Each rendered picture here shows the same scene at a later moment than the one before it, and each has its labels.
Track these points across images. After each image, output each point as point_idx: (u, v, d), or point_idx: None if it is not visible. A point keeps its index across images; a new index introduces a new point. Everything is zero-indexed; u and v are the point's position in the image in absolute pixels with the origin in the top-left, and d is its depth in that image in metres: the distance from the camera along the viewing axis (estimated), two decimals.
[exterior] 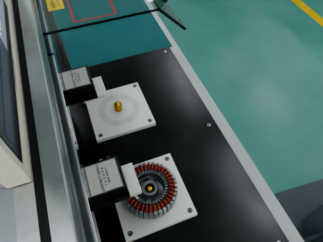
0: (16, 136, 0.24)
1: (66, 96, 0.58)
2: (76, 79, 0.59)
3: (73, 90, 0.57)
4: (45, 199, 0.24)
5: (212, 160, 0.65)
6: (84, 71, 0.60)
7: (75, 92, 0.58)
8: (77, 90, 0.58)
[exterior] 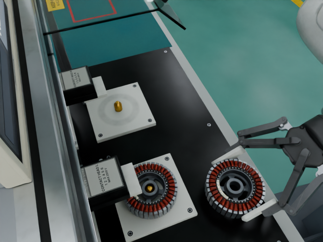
0: (16, 136, 0.24)
1: (66, 96, 0.58)
2: (76, 79, 0.59)
3: (73, 90, 0.57)
4: (45, 199, 0.24)
5: (212, 160, 0.65)
6: (84, 71, 0.60)
7: (75, 92, 0.58)
8: (77, 90, 0.58)
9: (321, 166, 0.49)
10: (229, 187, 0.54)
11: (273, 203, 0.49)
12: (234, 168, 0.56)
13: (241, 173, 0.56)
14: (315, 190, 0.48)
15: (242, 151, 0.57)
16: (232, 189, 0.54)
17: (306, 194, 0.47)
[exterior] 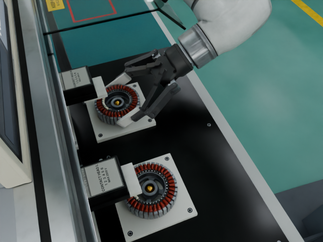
0: (16, 136, 0.24)
1: (66, 96, 0.58)
2: (76, 79, 0.59)
3: (73, 90, 0.57)
4: (45, 199, 0.24)
5: (212, 160, 0.65)
6: (84, 71, 0.60)
7: (75, 92, 0.58)
8: (77, 90, 0.58)
9: (172, 80, 0.64)
10: (112, 102, 0.70)
11: (138, 109, 0.65)
12: (119, 90, 0.71)
13: (124, 93, 0.71)
14: (166, 97, 0.64)
15: (127, 77, 0.72)
16: (114, 104, 0.69)
17: (158, 99, 0.63)
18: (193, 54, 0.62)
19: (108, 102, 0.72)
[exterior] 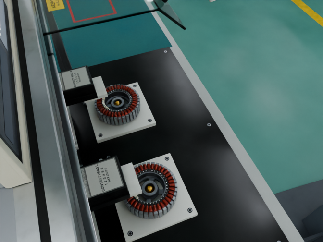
0: (16, 136, 0.24)
1: (66, 96, 0.58)
2: (76, 79, 0.59)
3: (73, 90, 0.57)
4: (45, 199, 0.24)
5: (212, 160, 0.65)
6: (84, 71, 0.60)
7: (75, 92, 0.58)
8: (77, 90, 0.58)
9: None
10: (112, 102, 0.70)
11: None
12: (119, 90, 0.71)
13: (124, 93, 0.71)
14: None
15: None
16: (114, 104, 0.69)
17: None
18: None
19: (108, 102, 0.72)
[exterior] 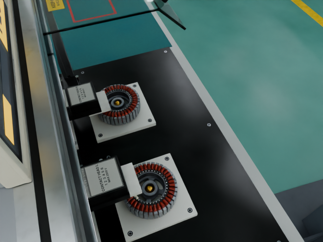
0: (16, 136, 0.24)
1: (72, 111, 0.62)
2: (81, 95, 0.63)
3: (79, 105, 0.61)
4: (45, 199, 0.24)
5: (212, 160, 0.65)
6: (89, 87, 0.64)
7: (80, 107, 0.62)
8: (82, 106, 0.62)
9: None
10: (112, 102, 0.70)
11: None
12: (119, 90, 0.71)
13: (124, 93, 0.71)
14: None
15: None
16: (114, 104, 0.69)
17: None
18: None
19: (108, 102, 0.72)
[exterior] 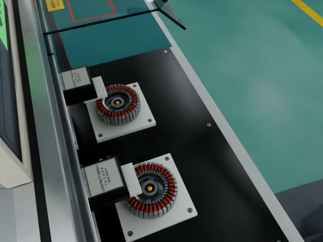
0: (16, 136, 0.24)
1: (66, 96, 0.58)
2: (76, 79, 0.59)
3: (73, 90, 0.57)
4: (45, 199, 0.24)
5: (212, 160, 0.65)
6: (84, 71, 0.60)
7: (75, 92, 0.58)
8: (77, 90, 0.58)
9: None
10: (112, 102, 0.70)
11: None
12: (119, 90, 0.71)
13: (124, 93, 0.71)
14: None
15: None
16: (114, 104, 0.69)
17: None
18: None
19: (108, 102, 0.72)
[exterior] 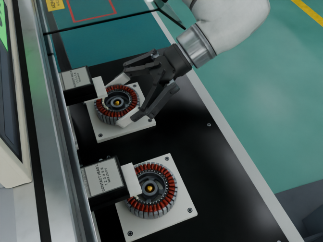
0: (16, 136, 0.24)
1: (66, 96, 0.58)
2: (76, 79, 0.59)
3: (73, 90, 0.57)
4: (45, 199, 0.24)
5: (212, 160, 0.65)
6: (84, 71, 0.60)
7: (75, 92, 0.58)
8: (77, 90, 0.58)
9: (171, 80, 0.64)
10: (112, 102, 0.70)
11: (137, 109, 0.65)
12: (119, 90, 0.71)
13: (124, 93, 0.71)
14: (165, 97, 0.64)
15: (126, 77, 0.72)
16: (114, 104, 0.69)
17: (157, 99, 0.63)
18: (192, 54, 0.62)
19: (108, 102, 0.72)
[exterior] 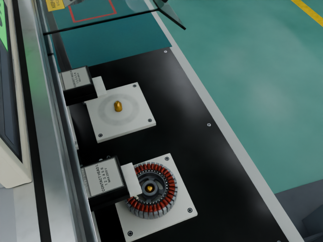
0: (16, 136, 0.24)
1: (66, 96, 0.58)
2: (76, 79, 0.59)
3: (73, 90, 0.57)
4: (45, 199, 0.24)
5: (212, 160, 0.65)
6: (84, 71, 0.60)
7: (75, 92, 0.58)
8: (77, 90, 0.58)
9: None
10: None
11: None
12: None
13: None
14: None
15: None
16: None
17: None
18: None
19: None
